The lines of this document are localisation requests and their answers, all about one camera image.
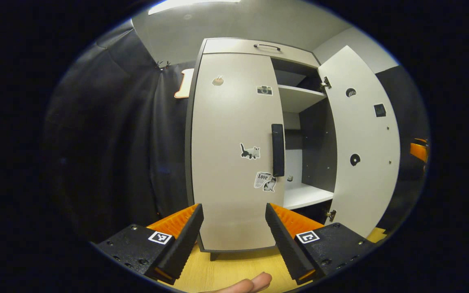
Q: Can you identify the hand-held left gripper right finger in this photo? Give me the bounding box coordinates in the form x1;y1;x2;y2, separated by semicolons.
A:
265;203;377;285

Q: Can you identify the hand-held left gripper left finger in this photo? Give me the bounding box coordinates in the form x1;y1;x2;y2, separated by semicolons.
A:
96;203;204;285

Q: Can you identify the black door handle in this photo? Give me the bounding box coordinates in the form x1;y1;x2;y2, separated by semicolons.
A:
271;124;285;177

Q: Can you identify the beige double-door shoe cabinet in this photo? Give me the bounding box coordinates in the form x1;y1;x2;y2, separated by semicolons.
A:
184;38;401;261

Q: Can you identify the white cabinet shelf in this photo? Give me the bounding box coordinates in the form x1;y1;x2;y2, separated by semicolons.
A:
277;84;327;113
283;181;335;210

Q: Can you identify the black backdrop cloth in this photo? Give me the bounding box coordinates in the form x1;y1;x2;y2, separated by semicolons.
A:
41;20;430;245

